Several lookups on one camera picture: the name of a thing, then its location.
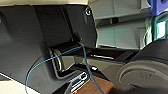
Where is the dark robot mobile base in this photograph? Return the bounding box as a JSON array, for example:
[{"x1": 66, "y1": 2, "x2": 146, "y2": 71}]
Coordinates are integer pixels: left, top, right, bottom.
[{"x1": 0, "y1": 4, "x2": 98, "y2": 94}]

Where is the thin blue cable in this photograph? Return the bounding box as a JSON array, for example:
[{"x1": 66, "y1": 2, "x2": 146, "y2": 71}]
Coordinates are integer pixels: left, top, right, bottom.
[{"x1": 24, "y1": 44, "x2": 107, "y2": 94}]

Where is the large white bowl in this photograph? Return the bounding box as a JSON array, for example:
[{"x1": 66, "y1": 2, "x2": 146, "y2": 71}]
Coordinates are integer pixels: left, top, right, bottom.
[{"x1": 116, "y1": 59, "x2": 168, "y2": 94}]

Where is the grey robot torso link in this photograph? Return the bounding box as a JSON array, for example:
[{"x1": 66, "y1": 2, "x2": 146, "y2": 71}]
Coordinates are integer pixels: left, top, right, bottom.
[{"x1": 47, "y1": 42, "x2": 89, "y2": 80}]

